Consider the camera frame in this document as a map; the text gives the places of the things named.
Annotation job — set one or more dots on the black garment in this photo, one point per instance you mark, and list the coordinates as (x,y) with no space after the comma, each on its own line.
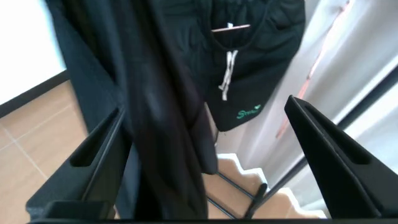
(155,93)

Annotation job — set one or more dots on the pink clothes hanger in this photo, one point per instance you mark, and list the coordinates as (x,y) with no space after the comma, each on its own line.
(231,28)

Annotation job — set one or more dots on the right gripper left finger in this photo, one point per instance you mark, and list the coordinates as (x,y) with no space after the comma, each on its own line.
(77,183)

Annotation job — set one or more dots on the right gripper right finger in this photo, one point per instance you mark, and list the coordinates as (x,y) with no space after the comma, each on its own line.
(342,174)

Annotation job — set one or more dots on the beige curtain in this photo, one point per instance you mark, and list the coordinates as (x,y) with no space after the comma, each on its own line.
(342,62)

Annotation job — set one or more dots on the black shorts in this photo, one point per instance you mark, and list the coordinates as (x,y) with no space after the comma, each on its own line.
(255,62)

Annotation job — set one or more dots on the black clothes rack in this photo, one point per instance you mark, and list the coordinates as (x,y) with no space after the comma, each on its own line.
(357,112)

